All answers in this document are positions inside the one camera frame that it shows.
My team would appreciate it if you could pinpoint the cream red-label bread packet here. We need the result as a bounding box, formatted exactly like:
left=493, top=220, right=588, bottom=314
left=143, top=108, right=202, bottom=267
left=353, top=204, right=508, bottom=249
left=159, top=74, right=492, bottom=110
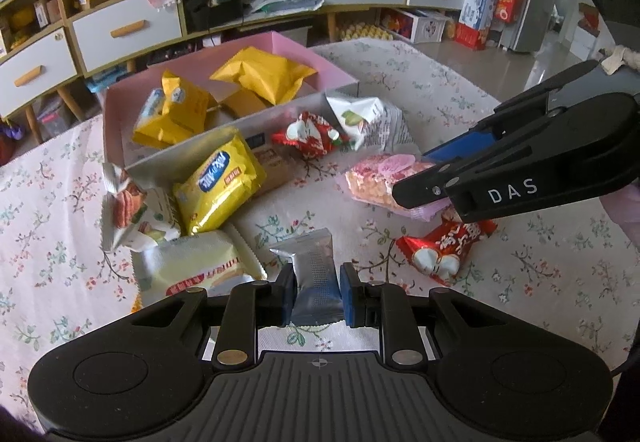
left=131, top=224, right=267, bottom=306

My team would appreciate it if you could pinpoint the silver foil snack packet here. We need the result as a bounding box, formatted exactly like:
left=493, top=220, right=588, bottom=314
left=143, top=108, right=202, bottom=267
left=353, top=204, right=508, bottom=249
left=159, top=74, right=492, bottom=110
left=270, top=228, right=344, bottom=327

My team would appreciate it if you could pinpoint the pink snack bag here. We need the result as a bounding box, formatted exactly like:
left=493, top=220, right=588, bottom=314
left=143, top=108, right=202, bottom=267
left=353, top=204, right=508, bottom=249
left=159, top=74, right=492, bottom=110
left=342, top=154, right=451, bottom=222

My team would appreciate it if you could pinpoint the yellow blue-label biscuit bag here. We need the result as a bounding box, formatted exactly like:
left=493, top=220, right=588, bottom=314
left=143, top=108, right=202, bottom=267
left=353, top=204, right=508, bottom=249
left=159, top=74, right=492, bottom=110
left=172, top=134, right=266, bottom=235

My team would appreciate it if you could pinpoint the white green nut bag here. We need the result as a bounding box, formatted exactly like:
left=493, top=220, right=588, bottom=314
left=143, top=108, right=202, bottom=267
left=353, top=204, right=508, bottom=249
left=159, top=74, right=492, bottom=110
left=326, top=92, right=419, bottom=154

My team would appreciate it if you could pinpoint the white bag with red print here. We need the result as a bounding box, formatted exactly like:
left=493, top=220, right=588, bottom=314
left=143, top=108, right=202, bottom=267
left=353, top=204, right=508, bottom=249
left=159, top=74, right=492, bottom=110
left=101, top=162, right=182, bottom=252

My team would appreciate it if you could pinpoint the red white candy packet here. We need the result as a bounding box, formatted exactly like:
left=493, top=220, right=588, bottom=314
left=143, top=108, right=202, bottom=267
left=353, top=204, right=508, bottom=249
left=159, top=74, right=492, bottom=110
left=270, top=112, right=348, bottom=159

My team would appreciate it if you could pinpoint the yellow sandwich cake packet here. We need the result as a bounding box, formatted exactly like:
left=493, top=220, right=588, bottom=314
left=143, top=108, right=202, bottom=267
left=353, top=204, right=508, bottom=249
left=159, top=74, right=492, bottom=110
left=132, top=70, right=219, bottom=150

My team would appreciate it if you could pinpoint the plain yellow snack bag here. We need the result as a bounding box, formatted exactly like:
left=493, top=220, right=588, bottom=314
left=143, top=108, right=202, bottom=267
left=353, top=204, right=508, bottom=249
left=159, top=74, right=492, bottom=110
left=209, top=46, right=317, bottom=105

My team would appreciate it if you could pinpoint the blue white milk carton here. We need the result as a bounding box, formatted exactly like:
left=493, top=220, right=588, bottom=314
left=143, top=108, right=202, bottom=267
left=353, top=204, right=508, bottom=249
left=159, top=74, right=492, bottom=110
left=454, top=0, right=498, bottom=51

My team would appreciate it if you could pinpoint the yellow egg tray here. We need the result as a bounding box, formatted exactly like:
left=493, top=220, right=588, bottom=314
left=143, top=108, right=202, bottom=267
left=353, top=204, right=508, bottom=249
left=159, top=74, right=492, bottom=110
left=338, top=22, right=394, bottom=41

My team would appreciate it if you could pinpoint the floral table cloth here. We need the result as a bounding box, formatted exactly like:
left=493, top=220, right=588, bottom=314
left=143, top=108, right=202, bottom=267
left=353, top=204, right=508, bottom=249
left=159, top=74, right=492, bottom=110
left=0, top=37, right=640, bottom=432

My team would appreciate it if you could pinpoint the pink cardboard box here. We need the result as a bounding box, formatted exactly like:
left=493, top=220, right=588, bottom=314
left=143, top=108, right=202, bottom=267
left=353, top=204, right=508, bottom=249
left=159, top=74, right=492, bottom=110
left=103, top=32, right=359, bottom=168

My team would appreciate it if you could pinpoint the black bag on shelf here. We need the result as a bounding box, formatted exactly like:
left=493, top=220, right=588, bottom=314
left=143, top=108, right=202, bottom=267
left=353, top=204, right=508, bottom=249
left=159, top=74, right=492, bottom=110
left=184, top=0, right=243, bottom=32

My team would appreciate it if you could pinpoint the wooden white drawer cabinet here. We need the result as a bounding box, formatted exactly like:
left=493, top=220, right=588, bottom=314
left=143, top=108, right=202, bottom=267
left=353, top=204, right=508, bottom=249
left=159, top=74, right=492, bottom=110
left=0, top=0, right=471, bottom=145

